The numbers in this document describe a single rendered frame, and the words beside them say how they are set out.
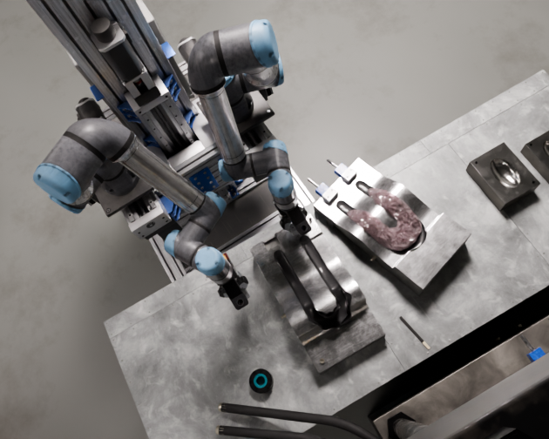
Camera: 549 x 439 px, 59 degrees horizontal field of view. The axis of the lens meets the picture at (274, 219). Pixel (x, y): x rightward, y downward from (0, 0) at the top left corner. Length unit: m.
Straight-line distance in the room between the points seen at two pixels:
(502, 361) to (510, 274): 0.30
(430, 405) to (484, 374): 0.20
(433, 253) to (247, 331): 0.71
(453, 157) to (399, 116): 1.07
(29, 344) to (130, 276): 0.67
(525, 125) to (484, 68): 1.19
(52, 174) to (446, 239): 1.24
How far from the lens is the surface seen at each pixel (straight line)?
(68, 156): 1.28
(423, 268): 1.73
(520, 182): 1.95
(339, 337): 1.72
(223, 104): 1.39
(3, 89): 4.04
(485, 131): 2.10
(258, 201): 2.60
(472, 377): 1.82
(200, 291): 1.89
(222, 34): 1.30
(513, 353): 1.86
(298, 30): 3.46
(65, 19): 1.56
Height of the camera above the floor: 2.56
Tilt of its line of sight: 67 degrees down
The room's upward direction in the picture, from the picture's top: 24 degrees counter-clockwise
